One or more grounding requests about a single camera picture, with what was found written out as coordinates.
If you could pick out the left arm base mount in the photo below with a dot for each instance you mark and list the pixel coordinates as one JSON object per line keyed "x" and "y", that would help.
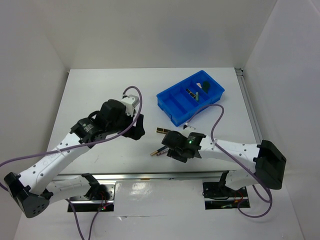
{"x": 103, "y": 200}

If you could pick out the red silver lip gloss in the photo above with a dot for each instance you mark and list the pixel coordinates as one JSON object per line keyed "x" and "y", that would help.
{"x": 162, "y": 152}

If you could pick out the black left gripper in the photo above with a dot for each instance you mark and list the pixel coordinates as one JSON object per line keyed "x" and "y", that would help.
{"x": 136, "y": 132}

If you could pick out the blue divided plastic bin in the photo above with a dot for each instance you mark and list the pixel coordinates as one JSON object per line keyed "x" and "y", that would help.
{"x": 180, "y": 101}

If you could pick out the gold capped dark pencil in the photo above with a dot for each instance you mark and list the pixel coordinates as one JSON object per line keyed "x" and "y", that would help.
{"x": 158, "y": 151}

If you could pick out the black gold square lipstick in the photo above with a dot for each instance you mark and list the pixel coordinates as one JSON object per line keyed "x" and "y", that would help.
{"x": 163, "y": 131}

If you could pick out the dark green labelled round puff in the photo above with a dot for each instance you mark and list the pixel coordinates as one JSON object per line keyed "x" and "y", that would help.
{"x": 205, "y": 85}

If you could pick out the aluminium front rail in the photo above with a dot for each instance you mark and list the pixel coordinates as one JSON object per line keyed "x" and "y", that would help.
{"x": 157, "y": 176}

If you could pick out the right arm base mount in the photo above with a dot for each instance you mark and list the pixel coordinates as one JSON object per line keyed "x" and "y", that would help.
{"x": 222, "y": 198}

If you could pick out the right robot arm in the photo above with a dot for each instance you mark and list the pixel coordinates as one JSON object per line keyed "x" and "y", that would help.
{"x": 270, "y": 177}

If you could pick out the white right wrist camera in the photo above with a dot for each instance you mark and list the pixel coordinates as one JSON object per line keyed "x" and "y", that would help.
{"x": 189, "y": 127}

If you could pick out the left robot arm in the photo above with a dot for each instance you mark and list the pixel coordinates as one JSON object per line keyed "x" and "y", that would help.
{"x": 34, "y": 189}

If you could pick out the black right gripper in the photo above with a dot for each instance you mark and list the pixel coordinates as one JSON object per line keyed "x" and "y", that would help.
{"x": 173, "y": 153}

